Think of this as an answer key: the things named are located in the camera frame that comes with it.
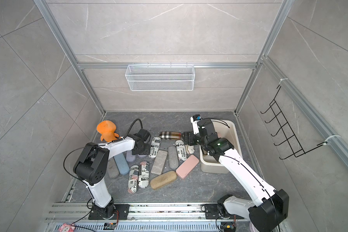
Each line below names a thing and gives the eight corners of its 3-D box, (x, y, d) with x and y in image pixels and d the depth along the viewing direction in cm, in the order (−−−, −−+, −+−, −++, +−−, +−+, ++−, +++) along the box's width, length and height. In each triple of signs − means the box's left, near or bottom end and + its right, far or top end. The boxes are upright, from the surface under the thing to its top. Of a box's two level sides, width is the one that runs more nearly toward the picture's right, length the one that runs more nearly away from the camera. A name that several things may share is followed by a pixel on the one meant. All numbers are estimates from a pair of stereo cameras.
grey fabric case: (169, 169, 89) (169, 167, 87) (167, 148, 99) (167, 146, 97) (179, 168, 90) (179, 166, 88) (176, 147, 100) (176, 145, 97)
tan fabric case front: (152, 191, 81) (151, 190, 79) (149, 182, 84) (148, 181, 82) (178, 178, 86) (178, 177, 84) (174, 170, 89) (174, 169, 87)
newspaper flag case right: (139, 188, 82) (138, 186, 80) (140, 163, 92) (139, 161, 90) (149, 187, 83) (148, 185, 80) (149, 162, 92) (148, 160, 90)
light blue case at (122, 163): (122, 176, 88) (119, 173, 84) (116, 159, 95) (113, 156, 91) (131, 171, 90) (129, 168, 86) (124, 155, 97) (122, 152, 93)
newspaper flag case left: (128, 194, 80) (126, 192, 78) (131, 167, 90) (129, 165, 88) (137, 193, 81) (136, 191, 78) (139, 166, 91) (138, 164, 88)
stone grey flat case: (151, 173, 88) (150, 171, 86) (157, 151, 98) (157, 149, 95) (162, 175, 87) (162, 173, 85) (168, 153, 97) (168, 151, 95)
